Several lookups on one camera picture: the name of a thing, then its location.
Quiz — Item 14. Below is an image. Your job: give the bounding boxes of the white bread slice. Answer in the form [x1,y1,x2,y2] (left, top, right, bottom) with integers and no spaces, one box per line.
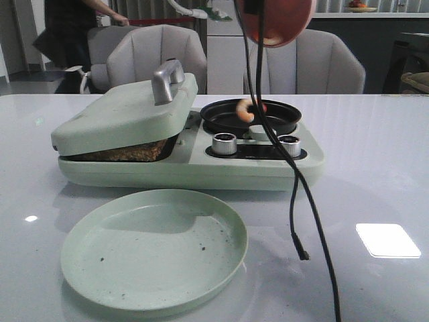
[67,140,168,162]

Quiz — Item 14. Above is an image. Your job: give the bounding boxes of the orange shrimp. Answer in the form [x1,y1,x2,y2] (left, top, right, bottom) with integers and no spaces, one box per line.
[235,99,255,123]

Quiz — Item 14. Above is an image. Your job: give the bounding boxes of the mint green sandwich maker lid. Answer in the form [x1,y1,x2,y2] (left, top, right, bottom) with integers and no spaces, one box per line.
[51,60,198,156]

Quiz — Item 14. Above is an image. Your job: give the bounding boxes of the pink bowl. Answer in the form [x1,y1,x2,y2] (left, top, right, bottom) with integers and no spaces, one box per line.
[235,0,316,48]

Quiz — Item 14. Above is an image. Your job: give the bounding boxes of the mint green breakfast maker base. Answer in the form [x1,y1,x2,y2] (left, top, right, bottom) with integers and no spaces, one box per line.
[58,110,326,193]

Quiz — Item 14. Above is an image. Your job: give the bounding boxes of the left silver control knob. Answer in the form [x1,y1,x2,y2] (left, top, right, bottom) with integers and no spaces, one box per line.
[211,133,237,156]

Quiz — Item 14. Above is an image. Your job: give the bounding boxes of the silver control knob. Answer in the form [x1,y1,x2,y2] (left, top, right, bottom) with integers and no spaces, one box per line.
[211,133,237,156]
[277,135,302,159]

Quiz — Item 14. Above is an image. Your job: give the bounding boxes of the black round frying pan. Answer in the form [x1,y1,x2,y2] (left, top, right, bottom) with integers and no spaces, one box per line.
[200,99,302,138]

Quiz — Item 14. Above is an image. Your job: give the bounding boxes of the right silver control knob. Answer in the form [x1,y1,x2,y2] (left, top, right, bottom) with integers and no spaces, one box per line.
[277,135,302,159]

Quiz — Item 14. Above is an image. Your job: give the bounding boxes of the mint green round plate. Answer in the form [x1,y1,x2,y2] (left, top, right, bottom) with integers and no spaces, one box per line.
[60,189,248,317]

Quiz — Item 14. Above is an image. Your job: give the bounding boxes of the white refrigerator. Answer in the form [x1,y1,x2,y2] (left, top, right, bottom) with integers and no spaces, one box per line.
[206,1,245,95]

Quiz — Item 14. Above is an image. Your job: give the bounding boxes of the right grey upholstered chair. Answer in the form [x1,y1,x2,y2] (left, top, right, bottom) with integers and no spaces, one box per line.
[261,29,366,95]

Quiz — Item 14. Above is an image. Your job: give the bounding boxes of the grey upholstered chair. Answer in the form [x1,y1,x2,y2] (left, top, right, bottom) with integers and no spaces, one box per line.
[107,25,207,95]
[261,29,366,95]

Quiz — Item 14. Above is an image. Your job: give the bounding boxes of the left grey upholstered chair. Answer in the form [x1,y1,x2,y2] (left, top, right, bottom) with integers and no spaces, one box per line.
[107,25,207,95]

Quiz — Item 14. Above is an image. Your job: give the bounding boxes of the red barrier belt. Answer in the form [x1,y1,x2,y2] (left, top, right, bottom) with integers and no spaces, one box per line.
[129,17,196,26]

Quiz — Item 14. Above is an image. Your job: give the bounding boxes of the person in black shirt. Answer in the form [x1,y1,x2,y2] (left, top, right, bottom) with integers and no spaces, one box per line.
[33,0,129,68]

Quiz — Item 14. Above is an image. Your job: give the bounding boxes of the fruit bowl on counter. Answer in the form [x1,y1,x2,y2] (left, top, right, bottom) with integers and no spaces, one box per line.
[346,0,377,13]

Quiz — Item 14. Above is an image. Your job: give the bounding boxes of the black cable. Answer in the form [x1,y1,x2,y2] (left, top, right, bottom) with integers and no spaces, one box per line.
[234,0,343,322]

